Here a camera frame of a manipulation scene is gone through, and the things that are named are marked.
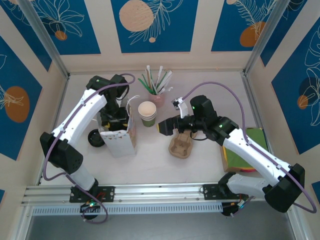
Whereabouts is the animal print paper gift bag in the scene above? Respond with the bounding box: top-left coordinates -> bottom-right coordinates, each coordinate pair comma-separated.
98,94 -> 141,159

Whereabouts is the brown pulp cup carrier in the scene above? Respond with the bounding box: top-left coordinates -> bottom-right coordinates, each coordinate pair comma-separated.
167,132 -> 197,161

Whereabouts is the green paper cup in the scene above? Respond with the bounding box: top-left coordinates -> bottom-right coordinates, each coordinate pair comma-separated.
139,114 -> 157,129
138,112 -> 158,121

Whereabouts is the black plastic cup lid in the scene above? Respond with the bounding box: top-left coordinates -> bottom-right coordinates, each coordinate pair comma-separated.
87,129 -> 106,148

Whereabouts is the stack of paper cups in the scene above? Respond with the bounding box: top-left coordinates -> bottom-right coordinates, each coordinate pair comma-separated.
138,101 -> 158,119

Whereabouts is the pink metal straw bucket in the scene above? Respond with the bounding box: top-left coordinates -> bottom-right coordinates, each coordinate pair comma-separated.
149,91 -> 166,108

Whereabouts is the tan tipped wrapped straw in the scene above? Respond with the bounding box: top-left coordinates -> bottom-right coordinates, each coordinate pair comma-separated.
146,64 -> 154,94

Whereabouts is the small circuit board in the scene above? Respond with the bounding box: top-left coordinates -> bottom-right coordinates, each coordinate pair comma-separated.
79,201 -> 101,214
221,199 -> 248,217

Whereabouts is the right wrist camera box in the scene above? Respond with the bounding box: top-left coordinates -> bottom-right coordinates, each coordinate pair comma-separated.
171,97 -> 188,120

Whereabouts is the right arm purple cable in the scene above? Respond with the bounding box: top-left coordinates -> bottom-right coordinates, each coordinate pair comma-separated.
183,81 -> 316,218

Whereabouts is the aluminium side rail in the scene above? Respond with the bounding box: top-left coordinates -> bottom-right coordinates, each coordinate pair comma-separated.
240,71 -> 281,181
36,74 -> 70,186

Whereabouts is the long aluminium base rail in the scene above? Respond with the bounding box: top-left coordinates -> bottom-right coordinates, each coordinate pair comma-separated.
21,180 -> 296,209

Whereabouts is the white slotted cable duct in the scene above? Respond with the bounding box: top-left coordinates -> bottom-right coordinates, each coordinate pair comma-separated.
31,202 -> 224,216

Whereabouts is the aluminium frame post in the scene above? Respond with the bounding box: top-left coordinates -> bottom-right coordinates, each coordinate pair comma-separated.
242,0 -> 287,76
18,0 -> 71,79

